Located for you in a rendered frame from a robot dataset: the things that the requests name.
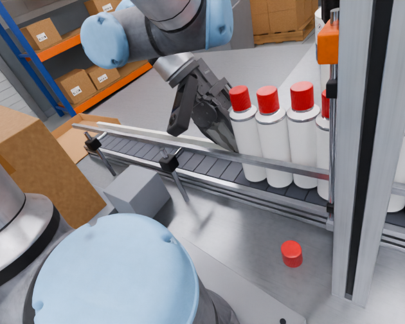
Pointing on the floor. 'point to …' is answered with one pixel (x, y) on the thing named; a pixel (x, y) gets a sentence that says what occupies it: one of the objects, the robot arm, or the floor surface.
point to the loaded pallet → (282, 20)
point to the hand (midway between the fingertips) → (237, 152)
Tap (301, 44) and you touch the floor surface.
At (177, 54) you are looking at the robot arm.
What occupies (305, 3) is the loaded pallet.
